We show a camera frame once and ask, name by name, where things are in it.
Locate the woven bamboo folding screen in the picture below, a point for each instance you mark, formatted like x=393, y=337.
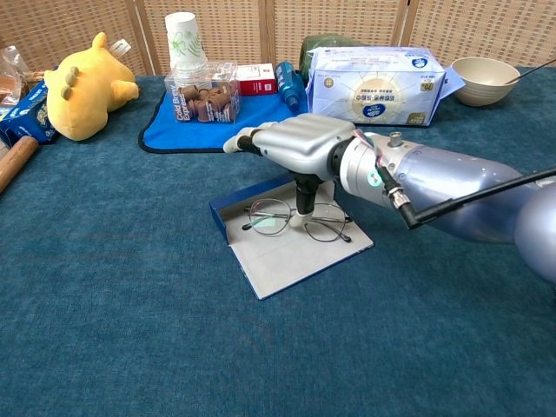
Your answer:
x=347, y=17

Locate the green spray bottle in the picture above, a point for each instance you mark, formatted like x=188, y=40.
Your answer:
x=313, y=48

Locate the bagged brown bread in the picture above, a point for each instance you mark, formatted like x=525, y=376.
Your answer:
x=11, y=82

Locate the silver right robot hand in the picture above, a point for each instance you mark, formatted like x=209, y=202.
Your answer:
x=304, y=139

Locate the white blue tissue pack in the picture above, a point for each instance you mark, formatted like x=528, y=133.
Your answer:
x=373, y=87

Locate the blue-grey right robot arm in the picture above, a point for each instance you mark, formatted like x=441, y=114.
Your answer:
x=456, y=182

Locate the blue plastic bottle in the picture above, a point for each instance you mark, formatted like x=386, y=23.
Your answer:
x=289, y=84

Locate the yellow plush toy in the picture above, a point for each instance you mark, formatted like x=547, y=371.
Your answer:
x=82, y=100

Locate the thin-framed eyeglasses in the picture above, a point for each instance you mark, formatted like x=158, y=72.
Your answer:
x=267, y=217

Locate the clear coffee capsule box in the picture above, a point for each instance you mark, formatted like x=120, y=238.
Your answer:
x=204, y=104

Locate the dark blue snack box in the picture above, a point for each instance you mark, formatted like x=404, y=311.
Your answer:
x=30, y=117

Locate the white paper cup stack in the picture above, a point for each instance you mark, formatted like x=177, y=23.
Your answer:
x=182, y=39

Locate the red and white small box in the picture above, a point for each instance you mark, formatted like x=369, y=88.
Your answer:
x=256, y=84

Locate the blue cloth with black edge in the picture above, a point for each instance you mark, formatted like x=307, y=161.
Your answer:
x=195, y=134

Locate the beige bowl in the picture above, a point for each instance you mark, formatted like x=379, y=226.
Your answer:
x=482, y=93

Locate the small beige printed box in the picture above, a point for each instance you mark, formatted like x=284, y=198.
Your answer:
x=35, y=77

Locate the wooden rolling pin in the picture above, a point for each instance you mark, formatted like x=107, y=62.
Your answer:
x=17, y=158

